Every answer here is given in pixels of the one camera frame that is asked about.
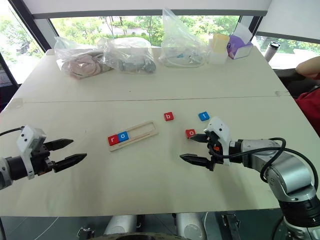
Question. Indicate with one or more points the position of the plastic bag with pink items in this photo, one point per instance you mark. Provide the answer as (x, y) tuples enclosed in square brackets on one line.
[(80, 66)]

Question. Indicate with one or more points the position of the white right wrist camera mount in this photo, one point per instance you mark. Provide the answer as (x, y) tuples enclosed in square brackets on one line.
[(220, 130)]

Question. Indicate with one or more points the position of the plastic bag with grey items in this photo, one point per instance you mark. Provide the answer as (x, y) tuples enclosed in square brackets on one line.
[(132, 63)]

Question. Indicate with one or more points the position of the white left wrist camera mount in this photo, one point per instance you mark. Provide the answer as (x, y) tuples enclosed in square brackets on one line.
[(26, 138)]

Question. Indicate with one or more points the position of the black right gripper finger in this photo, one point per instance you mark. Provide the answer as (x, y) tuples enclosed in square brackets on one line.
[(201, 138), (197, 160)]

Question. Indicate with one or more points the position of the small metal bracket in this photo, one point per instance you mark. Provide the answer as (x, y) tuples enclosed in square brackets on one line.
[(85, 233)]

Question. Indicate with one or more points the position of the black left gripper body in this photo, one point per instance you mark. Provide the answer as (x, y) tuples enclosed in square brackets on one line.
[(41, 160)]

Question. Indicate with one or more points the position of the dark mesh chair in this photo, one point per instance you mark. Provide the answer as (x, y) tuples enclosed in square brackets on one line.
[(6, 82)]

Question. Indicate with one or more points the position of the person's red garment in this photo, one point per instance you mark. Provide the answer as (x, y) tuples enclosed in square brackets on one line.
[(310, 110)]

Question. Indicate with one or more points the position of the white roller blind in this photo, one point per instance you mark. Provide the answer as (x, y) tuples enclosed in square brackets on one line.
[(290, 17), (150, 6)]

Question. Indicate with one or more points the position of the white translucent box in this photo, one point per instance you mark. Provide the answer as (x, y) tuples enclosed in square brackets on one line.
[(217, 58)]

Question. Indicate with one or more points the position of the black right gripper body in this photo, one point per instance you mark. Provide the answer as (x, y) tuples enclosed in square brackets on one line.
[(215, 150)]

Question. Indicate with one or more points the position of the wooden letter tray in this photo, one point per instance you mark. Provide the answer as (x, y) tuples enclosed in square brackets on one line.
[(146, 130)]

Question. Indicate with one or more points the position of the red letter tile b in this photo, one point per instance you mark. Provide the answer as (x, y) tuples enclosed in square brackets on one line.
[(168, 116)]

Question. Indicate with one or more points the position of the red letter tile r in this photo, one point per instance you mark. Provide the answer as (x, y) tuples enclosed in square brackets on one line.
[(113, 140)]

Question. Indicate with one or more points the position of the black metal bracket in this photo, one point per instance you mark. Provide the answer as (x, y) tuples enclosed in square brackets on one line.
[(230, 225)]

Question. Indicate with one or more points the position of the silver rounded robot leg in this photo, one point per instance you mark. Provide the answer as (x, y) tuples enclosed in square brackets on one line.
[(191, 226)]

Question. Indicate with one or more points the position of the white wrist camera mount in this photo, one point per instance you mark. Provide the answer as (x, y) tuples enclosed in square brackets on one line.
[(220, 130), (26, 138)]

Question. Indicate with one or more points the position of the blue letter tile t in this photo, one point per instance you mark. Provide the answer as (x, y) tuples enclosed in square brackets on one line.
[(203, 116)]

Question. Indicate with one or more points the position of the red letter o block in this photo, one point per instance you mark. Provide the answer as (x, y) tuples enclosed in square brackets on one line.
[(190, 133)]

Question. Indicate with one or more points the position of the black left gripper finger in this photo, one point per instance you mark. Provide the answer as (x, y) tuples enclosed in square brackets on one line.
[(70, 161), (60, 143)]

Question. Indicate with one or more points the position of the purple and white carton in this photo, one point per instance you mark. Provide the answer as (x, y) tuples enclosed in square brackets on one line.
[(237, 48)]

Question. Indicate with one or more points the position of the white tumbler with black lid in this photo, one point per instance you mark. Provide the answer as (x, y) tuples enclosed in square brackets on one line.
[(271, 53)]

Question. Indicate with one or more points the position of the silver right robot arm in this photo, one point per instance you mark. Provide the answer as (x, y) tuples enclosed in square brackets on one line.
[(287, 172)]

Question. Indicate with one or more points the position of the black chair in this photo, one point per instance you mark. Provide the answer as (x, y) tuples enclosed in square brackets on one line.
[(292, 80)]

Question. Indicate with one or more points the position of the tall clear plastic bag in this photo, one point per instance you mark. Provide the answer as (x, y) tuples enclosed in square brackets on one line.
[(180, 50)]

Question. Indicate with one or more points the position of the person's bare forearm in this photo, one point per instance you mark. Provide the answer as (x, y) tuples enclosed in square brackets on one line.
[(308, 67)]

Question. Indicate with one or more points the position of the blue letter tile o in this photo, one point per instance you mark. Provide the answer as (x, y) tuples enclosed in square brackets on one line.
[(123, 137)]

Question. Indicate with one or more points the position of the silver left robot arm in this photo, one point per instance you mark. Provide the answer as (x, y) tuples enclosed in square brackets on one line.
[(12, 170)]

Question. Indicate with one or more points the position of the yellow plastic cup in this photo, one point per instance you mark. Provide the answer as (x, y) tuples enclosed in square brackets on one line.
[(220, 43)]

